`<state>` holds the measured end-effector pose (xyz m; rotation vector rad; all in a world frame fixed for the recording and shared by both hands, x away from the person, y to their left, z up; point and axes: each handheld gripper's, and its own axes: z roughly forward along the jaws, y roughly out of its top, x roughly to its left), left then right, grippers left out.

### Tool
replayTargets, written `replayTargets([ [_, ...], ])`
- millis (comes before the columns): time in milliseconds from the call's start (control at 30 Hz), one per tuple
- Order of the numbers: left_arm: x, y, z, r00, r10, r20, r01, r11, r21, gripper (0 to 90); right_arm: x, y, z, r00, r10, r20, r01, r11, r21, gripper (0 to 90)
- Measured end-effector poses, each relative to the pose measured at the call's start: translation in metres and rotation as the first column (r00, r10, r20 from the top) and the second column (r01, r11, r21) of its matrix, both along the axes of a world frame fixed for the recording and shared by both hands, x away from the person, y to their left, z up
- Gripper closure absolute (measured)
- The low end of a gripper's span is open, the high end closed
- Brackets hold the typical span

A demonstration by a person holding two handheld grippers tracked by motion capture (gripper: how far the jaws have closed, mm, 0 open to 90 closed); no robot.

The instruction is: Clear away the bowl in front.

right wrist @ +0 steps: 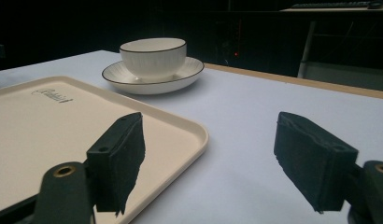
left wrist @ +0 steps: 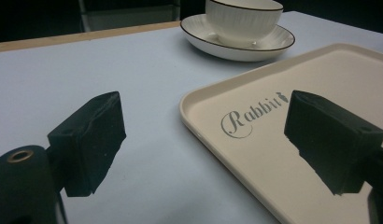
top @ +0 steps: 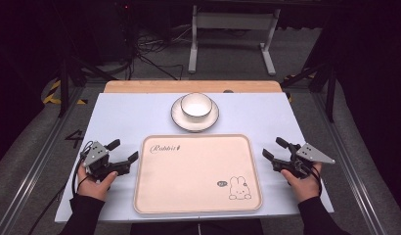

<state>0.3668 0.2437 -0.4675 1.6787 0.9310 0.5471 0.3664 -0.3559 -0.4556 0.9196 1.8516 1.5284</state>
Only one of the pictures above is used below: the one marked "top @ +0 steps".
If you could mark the person's right hand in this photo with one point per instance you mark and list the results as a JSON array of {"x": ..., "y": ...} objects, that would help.
[{"x": 302, "y": 187}]

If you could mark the black table grommet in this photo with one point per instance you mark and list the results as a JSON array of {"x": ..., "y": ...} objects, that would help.
[{"x": 228, "y": 91}]

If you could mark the white plate with dark rim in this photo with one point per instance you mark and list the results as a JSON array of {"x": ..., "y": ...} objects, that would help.
[{"x": 195, "y": 124}]

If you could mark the white bowl with dark rim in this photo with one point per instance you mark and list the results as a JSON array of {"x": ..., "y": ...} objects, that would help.
[{"x": 196, "y": 105}]

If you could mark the aluminium floor rail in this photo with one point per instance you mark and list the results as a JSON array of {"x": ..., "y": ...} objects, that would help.
[
  {"x": 348, "y": 169},
  {"x": 35, "y": 163}
]

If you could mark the white table mat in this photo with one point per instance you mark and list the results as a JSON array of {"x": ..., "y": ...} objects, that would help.
[{"x": 130, "y": 114}]

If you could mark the beige tray with rabbit print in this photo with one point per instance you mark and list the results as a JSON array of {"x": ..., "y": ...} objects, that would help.
[{"x": 195, "y": 176}]

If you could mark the yellow black floor tape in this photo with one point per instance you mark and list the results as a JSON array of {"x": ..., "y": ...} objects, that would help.
[{"x": 52, "y": 94}]

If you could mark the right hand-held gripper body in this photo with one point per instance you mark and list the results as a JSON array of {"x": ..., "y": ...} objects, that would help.
[{"x": 311, "y": 154}]

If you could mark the black tripod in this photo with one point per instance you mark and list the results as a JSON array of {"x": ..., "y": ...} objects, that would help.
[
  {"x": 64, "y": 84},
  {"x": 330, "y": 91}
]

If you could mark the wooden table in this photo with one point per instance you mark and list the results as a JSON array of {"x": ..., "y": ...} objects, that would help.
[{"x": 162, "y": 86}]

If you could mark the white metal stand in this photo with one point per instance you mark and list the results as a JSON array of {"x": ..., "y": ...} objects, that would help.
[{"x": 232, "y": 21}]

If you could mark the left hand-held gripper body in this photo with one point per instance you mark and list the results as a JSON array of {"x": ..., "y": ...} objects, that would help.
[{"x": 95, "y": 155}]

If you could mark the person's left hand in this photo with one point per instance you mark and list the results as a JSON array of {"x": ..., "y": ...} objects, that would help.
[{"x": 94, "y": 187}]

